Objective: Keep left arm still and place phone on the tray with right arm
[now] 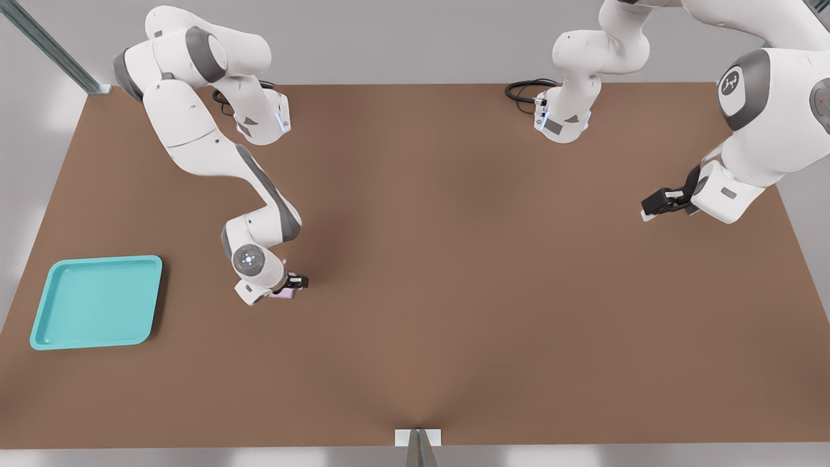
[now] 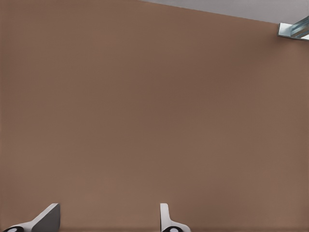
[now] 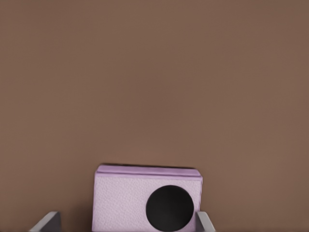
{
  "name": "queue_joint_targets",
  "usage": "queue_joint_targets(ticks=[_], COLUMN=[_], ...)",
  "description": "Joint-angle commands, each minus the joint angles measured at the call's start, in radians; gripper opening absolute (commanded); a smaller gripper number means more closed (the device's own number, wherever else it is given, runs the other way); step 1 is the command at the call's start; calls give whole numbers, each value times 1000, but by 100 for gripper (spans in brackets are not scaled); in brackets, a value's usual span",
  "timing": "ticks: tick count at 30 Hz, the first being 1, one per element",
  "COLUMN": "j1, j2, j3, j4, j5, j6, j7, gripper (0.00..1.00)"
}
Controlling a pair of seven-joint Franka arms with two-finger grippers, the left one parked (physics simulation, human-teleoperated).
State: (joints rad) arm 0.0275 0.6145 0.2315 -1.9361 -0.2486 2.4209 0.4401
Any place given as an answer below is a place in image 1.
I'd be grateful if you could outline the pale lilac phone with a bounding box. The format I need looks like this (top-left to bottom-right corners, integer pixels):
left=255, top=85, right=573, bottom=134
left=270, top=272, right=299, bottom=300

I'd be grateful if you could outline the silver frame post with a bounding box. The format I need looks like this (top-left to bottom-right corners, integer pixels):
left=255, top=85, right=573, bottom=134
left=395, top=428, right=442, bottom=467
left=0, top=0, right=112, bottom=95

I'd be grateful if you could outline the black cable loop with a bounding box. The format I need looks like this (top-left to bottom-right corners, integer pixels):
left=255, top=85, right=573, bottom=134
left=212, top=80, right=277, bottom=118
left=505, top=78, right=562, bottom=116

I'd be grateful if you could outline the pale blue-green tray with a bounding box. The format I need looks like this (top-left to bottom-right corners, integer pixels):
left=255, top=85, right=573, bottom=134
left=29, top=255, right=163, bottom=352

